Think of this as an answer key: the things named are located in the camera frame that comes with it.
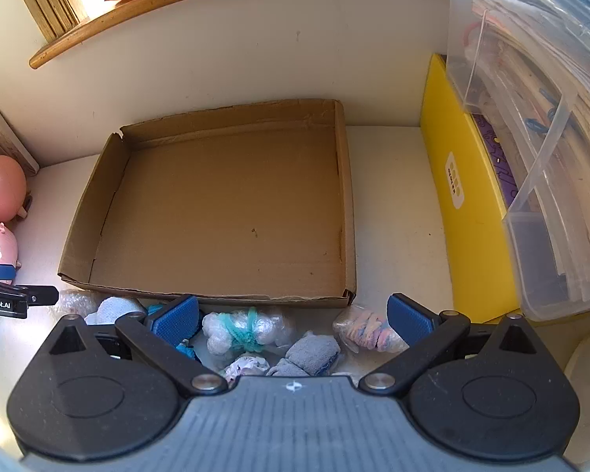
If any floral bundle green tie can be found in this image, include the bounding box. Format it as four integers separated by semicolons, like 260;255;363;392
225;354;271;379

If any lavender knit sock bundle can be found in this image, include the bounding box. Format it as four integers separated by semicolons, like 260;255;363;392
85;296;147;326

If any pastel striped bundle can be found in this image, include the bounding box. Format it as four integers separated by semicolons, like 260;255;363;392
333;304;409;353

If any plain grey sock bundle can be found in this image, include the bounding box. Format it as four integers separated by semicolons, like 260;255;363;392
268;333;340;378

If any bubble wrap bundle teal tie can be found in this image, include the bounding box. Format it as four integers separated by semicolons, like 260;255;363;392
201;307;296;355

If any shallow cardboard box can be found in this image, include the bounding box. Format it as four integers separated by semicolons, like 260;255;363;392
57;98;358;310

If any pink egg-shaped toy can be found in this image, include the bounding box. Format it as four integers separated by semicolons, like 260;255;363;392
0;155;33;220

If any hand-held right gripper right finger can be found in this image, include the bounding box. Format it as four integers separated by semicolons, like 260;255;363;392
358;293;560;397

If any clear plastic storage bin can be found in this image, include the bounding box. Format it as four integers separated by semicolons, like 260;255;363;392
445;0;590;323

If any yellow box white label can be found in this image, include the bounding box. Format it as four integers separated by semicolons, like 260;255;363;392
419;52;522;324

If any worn wooden board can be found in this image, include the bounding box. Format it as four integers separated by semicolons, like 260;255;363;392
0;103;41;176

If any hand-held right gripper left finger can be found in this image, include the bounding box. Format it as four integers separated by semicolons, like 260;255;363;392
33;294;228;397

